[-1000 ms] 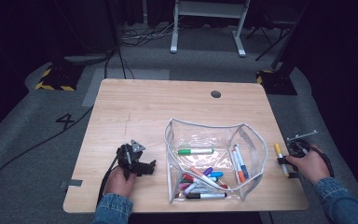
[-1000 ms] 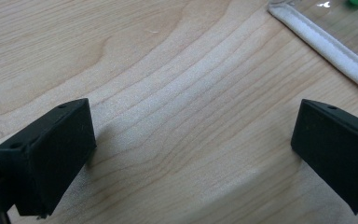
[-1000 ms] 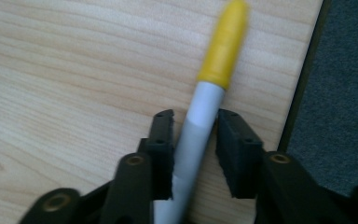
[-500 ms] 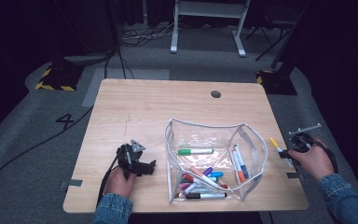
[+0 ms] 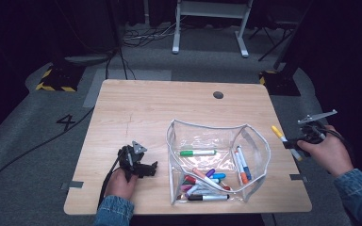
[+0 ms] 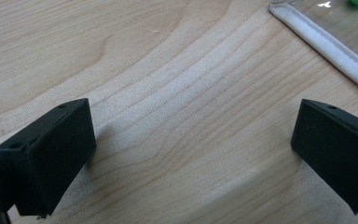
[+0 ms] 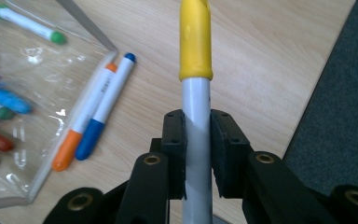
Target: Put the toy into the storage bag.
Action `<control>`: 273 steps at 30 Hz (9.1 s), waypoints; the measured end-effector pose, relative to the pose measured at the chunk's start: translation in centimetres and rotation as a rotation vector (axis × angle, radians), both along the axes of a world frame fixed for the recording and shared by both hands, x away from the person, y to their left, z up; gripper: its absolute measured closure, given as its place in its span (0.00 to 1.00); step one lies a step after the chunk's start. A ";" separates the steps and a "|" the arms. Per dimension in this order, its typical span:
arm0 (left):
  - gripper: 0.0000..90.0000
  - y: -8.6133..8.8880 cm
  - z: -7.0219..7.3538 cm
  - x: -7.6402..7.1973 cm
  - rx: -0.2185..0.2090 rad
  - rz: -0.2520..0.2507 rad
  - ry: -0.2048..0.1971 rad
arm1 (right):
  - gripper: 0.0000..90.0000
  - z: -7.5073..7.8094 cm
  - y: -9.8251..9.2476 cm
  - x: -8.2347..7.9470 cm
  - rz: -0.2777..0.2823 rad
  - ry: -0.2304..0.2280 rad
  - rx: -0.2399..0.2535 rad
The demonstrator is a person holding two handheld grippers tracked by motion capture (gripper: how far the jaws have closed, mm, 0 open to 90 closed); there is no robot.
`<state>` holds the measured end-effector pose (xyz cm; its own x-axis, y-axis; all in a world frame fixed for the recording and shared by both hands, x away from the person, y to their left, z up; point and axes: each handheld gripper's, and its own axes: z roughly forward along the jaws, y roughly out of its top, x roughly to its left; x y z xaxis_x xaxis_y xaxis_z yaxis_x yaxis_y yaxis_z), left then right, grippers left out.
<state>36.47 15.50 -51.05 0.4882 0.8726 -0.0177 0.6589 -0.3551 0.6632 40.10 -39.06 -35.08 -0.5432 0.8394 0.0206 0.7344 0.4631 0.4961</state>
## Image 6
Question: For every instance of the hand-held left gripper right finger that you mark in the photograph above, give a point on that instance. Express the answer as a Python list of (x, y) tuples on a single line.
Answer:
[(338, 155)]

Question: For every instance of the transparent bag with white trim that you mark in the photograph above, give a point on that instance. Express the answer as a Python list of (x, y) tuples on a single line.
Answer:
[(329, 46)]

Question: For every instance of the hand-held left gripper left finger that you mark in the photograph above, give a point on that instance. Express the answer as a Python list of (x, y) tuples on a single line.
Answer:
[(49, 161)]

